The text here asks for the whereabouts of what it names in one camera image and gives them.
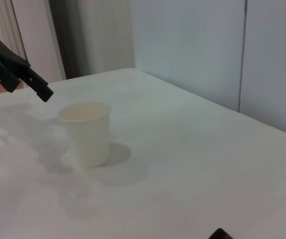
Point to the dark blue rag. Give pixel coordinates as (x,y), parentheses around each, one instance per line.
(219,234)

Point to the white paper cup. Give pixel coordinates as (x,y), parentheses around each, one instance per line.
(90,134)

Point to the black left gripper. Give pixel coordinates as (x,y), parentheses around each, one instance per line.
(3,53)

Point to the dark background pillar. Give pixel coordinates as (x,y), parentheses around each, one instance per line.
(68,37)

